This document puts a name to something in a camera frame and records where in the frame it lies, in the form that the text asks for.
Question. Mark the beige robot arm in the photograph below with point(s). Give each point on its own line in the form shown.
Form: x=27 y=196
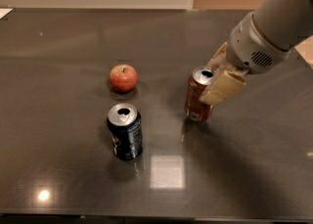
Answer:
x=284 y=23

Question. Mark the dark blue soda can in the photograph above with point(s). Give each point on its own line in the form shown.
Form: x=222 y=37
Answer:
x=124 y=123

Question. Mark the red coke can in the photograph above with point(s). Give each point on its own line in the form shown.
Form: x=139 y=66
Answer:
x=194 y=108

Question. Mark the red apple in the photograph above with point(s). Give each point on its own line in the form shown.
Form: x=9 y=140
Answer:
x=123 y=78

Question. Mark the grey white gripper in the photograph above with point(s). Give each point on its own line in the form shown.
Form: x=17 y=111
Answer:
x=249 y=46

